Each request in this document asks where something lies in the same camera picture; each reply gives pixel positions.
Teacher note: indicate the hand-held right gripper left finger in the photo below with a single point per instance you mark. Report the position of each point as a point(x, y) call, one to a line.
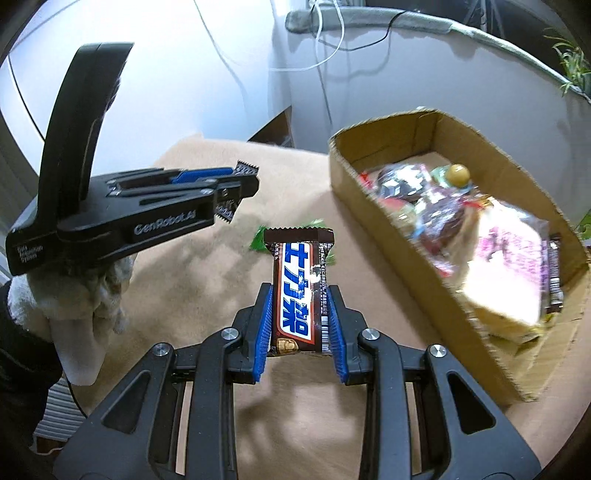
point(261, 327)

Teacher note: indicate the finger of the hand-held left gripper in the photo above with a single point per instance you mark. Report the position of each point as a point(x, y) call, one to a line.
point(194, 175)
point(184, 194)

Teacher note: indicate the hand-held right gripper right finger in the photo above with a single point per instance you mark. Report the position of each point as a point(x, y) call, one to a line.
point(336, 332)

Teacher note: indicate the small black candy packet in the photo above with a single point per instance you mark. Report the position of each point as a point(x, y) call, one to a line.
point(228, 210)

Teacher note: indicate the chocolate bar with blue script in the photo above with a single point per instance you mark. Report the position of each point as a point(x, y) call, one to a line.
point(298, 286)

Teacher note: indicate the clear brown cake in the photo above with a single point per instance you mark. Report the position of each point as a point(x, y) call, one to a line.
point(443, 224)
point(397, 182)

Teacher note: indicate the cardboard box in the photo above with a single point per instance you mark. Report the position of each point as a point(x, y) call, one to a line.
point(369, 152)

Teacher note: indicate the brown jelly ball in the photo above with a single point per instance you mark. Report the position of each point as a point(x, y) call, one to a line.
point(459, 174)

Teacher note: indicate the person's left forearm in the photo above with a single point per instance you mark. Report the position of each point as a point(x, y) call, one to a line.
point(69, 314)

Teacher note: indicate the green candy packet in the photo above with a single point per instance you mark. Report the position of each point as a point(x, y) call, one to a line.
point(257, 240)

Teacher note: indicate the brown wooden board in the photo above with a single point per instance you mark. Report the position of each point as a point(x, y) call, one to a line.
point(274, 129)

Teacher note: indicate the person's dark clothing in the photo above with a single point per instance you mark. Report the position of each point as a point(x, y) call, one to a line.
point(23, 360)

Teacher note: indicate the pink printed snack packet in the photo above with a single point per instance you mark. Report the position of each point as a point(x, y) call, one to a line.
point(508, 258)

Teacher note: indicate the striped mat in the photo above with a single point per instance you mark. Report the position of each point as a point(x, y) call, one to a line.
point(57, 410)

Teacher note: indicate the grey draft stopper cloth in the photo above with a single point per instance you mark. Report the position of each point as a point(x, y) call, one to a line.
point(415, 21)

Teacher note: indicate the green potted plant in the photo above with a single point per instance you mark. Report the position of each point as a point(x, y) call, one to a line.
point(575, 60)

